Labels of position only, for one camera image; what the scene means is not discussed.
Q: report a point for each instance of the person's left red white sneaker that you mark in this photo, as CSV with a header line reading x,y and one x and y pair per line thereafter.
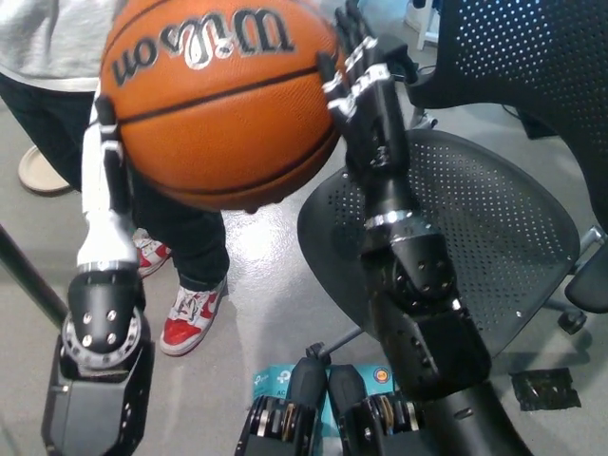
x,y
190,318

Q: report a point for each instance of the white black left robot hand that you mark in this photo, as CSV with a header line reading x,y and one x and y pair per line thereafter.
x,y
102,223

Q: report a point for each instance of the orange Wilson basketball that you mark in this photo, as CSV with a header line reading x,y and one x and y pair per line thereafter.
x,y
223,114

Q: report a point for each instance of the white furniture leg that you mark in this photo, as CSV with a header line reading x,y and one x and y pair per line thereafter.
x,y
423,24

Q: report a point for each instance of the beige round floor disc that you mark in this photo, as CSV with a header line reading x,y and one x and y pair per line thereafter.
x,y
38,176

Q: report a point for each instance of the black metal pole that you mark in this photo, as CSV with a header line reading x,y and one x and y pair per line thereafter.
x,y
28,275

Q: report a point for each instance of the dark box by wall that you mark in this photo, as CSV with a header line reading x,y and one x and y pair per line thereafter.
x,y
539,124

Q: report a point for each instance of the person's right red white sneaker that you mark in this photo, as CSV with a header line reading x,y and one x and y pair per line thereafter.
x,y
154,252

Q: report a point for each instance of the person in grey shirt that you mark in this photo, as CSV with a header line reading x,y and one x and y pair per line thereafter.
x,y
47,38

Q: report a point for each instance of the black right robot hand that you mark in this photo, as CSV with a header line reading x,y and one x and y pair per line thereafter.
x,y
380,142

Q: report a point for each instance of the black perforated office chair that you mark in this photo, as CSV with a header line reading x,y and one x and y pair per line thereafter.
x,y
499,214

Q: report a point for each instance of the teal TP-Link cardboard box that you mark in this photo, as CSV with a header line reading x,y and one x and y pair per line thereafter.
x,y
268,380

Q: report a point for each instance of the person's red white sneaker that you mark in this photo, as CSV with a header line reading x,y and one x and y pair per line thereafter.
x,y
154,252
190,318

